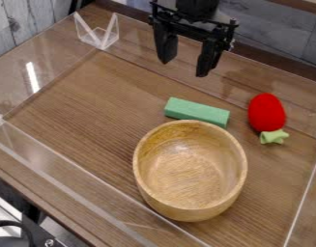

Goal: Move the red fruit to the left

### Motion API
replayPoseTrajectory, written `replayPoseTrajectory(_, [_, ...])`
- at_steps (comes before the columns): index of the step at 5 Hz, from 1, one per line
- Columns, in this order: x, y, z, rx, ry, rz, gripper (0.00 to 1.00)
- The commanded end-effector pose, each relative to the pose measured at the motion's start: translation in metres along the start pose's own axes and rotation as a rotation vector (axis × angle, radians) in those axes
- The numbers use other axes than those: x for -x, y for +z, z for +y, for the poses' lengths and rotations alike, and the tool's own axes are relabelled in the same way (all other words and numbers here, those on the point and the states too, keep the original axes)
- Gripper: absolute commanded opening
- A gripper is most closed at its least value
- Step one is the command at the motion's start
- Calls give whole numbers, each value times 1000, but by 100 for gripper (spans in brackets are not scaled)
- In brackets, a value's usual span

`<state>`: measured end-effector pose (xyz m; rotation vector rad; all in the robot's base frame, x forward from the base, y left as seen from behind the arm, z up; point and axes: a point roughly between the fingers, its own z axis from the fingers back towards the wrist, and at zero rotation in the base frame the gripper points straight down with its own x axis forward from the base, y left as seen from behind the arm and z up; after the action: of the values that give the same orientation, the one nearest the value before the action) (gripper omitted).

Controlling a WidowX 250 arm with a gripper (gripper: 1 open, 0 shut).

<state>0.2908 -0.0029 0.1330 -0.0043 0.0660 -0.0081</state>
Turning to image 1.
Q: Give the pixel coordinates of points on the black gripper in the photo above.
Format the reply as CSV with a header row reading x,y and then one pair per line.
x,y
198,20

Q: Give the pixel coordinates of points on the red plush strawberry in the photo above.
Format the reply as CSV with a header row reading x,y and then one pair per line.
x,y
267,118

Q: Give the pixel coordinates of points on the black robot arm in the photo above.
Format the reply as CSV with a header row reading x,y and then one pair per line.
x,y
197,20

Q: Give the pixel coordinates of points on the green foam block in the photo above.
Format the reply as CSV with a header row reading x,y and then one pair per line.
x,y
188,110

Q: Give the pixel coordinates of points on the wooden bowl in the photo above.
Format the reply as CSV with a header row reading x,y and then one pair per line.
x,y
190,168

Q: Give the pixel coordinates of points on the black metal bracket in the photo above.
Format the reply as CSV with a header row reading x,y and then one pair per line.
x,y
43,238

